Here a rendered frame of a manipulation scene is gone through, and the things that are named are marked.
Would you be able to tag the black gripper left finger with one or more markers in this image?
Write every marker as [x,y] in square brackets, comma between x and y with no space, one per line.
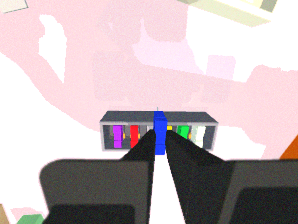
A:
[128,180]

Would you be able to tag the red fuse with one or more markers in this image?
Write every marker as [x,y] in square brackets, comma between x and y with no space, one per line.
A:
[134,135]

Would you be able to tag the light green cube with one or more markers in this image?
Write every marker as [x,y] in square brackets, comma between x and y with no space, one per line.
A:
[31,219]

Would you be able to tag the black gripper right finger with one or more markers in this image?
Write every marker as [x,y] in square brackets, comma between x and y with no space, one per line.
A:
[208,186]

